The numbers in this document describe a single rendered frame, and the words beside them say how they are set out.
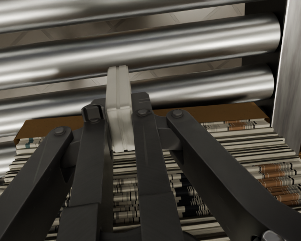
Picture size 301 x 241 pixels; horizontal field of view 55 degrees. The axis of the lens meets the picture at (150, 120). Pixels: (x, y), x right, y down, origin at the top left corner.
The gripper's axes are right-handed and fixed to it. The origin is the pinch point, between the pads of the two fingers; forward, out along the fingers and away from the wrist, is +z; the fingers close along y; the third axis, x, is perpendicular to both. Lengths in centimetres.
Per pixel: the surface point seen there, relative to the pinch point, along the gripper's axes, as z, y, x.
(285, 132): 14.7, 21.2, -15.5
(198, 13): 95, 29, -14
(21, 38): 95, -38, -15
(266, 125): 8.7, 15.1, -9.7
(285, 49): 14.7, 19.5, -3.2
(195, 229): -4.2, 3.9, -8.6
